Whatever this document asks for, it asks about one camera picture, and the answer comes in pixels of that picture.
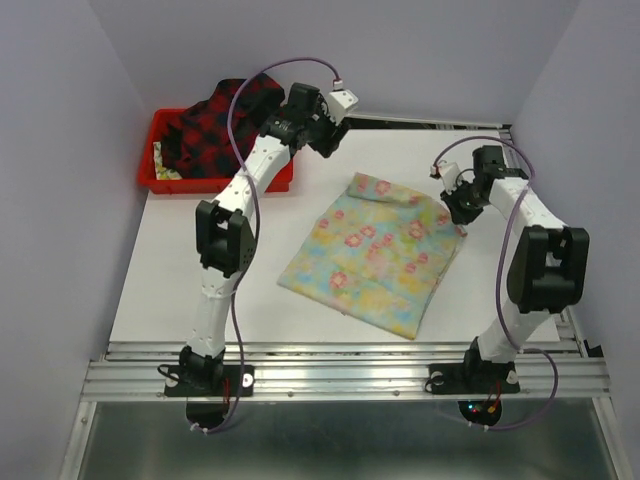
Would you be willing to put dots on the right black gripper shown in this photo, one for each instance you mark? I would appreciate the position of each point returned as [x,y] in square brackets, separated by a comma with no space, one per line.
[459,216]

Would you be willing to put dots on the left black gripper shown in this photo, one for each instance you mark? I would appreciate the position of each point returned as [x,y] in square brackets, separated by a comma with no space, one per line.
[327,144]

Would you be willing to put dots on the pastel floral skirt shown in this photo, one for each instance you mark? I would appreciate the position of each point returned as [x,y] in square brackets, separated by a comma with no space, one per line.
[377,254]

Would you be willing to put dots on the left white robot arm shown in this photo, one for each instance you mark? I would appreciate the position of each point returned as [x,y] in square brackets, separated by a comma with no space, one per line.
[226,227]

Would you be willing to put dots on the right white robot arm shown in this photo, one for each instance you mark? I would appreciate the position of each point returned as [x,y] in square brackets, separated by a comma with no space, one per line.
[544,275]

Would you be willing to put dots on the red plastic bin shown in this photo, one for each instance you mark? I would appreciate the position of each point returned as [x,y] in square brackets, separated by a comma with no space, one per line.
[188,151]

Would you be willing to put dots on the red black plaid skirt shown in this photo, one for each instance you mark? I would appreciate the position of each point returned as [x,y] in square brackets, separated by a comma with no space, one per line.
[248,109]

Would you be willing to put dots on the yellow floral cloth in bin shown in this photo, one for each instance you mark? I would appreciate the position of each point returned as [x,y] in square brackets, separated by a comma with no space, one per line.
[162,172]

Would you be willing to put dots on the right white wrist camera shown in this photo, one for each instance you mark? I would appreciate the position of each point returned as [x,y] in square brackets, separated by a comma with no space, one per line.
[447,173]

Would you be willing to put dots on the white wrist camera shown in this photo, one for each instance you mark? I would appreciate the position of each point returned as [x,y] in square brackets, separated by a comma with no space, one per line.
[340,103]
[447,173]

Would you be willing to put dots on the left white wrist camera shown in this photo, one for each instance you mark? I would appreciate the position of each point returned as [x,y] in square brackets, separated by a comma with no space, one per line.
[340,103]

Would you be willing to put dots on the aluminium right rail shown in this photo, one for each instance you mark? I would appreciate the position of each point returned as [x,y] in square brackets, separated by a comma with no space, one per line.
[567,324]

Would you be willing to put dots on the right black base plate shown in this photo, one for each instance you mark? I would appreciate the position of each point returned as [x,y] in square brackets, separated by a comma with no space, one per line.
[460,379]

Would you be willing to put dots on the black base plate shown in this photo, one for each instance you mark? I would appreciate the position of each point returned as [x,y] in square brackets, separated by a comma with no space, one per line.
[231,380]
[460,379]

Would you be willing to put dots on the aluminium front rail frame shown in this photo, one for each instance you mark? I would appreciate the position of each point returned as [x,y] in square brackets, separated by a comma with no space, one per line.
[334,372]

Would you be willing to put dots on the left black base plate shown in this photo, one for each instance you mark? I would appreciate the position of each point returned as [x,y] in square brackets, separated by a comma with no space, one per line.
[231,380]

